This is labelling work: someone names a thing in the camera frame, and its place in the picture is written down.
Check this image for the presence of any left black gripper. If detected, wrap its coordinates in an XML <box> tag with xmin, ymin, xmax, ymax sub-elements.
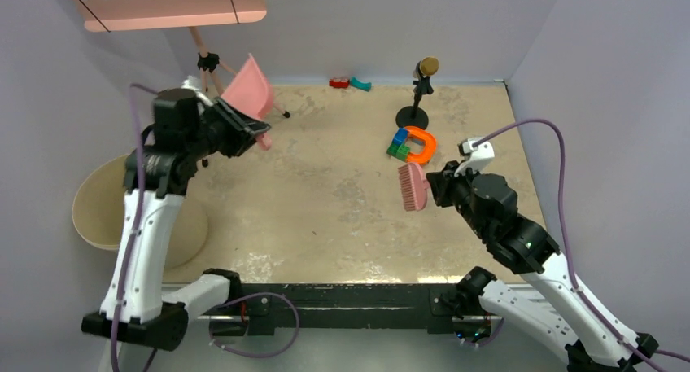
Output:
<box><xmin>185</xmin><ymin>95</ymin><xmax>269</xmax><ymax>160</ymax></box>

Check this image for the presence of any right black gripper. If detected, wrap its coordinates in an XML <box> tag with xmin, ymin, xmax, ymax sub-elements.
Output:
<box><xmin>427</xmin><ymin>158</ymin><xmax>489</xmax><ymax>239</ymax></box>

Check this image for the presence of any pink hand brush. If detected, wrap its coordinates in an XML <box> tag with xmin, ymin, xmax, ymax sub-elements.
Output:
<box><xmin>397</xmin><ymin>163</ymin><xmax>430</xmax><ymax>212</ymax></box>

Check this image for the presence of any pink dustpan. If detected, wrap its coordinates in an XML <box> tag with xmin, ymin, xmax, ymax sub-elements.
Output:
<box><xmin>221</xmin><ymin>55</ymin><xmax>274</xmax><ymax>151</ymax></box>

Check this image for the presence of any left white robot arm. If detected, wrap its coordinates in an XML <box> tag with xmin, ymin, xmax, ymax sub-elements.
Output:
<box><xmin>81</xmin><ymin>88</ymin><xmax>272</xmax><ymax>351</ymax></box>

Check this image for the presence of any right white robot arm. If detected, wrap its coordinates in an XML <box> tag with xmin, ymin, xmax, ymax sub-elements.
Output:
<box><xmin>422</xmin><ymin>162</ymin><xmax>659</xmax><ymax>371</ymax></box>

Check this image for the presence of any orange horseshoe toy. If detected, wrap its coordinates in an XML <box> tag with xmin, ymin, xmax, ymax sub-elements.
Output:
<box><xmin>401</xmin><ymin>125</ymin><xmax>437</xmax><ymax>166</ymax></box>

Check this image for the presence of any green toy brick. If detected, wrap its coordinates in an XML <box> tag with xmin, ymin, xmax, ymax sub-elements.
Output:
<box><xmin>386</xmin><ymin>142</ymin><xmax>410</xmax><ymax>162</ymax></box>

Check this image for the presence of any blue toy brick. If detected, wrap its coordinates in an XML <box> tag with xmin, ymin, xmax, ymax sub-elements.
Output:
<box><xmin>391</xmin><ymin>128</ymin><xmax>409</xmax><ymax>146</ymax></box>

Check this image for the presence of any black stand gold microphone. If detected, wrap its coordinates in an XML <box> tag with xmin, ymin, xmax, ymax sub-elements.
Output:
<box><xmin>395</xmin><ymin>56</ymin><xmax>439</xmax><ymax>129</ymax></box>

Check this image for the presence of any red toy block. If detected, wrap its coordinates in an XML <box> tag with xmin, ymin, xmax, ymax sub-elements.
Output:
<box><xmin>329</xmin><ymin>77</ymin><xmax>350</xmax><ymax>89</ymax></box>

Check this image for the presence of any teal curved toy piece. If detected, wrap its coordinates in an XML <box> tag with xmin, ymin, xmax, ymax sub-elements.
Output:
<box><xmin>349</xmin><ymin>77</ymin><xmax>373</xmax><ymax>92</ymax></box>

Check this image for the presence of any beige round bucket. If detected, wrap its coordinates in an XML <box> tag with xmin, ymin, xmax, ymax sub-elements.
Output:
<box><xmin>72</xmin><ymin>155</ymin><xmax>209</xmax><ymax>270</ymax></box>

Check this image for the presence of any pink music stand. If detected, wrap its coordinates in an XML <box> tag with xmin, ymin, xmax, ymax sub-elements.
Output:
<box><xmin>62</xmin><ymin>0</ymin><xmax>292</xmax><ymax>120</ymax></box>

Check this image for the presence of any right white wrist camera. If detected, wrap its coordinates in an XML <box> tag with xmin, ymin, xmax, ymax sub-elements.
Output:
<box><xmin>454</xmin><ymin>138</ymin><xmax>495</xmax><ymax>177</ymax></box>

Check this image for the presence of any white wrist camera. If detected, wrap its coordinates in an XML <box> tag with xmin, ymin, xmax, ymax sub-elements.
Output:
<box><xmin>454</xmin><ymin>138</ymin><xmax>495</xmax><ymax>177</ymax></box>
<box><xmin>181</xmin><ymin>76</ymin><xmax>213</xmax><ymax>107</ymax></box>

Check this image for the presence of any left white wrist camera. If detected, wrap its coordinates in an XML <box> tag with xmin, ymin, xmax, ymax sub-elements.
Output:
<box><xmin>181</xmin><ymin>76</ymin><xmax>213</xmax><ymax>107</ymax></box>

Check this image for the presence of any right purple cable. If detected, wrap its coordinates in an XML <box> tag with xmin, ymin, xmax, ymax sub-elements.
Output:
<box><xmin>458</xmin><ymin>117</ymin><xmax>690</xmax><ymax>372</ymax></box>

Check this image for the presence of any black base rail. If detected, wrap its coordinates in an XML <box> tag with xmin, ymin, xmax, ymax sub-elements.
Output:
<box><xmin>231</xmin><ymin>282</ymin><xmax>510</xmax><ymax>339</ymax></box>

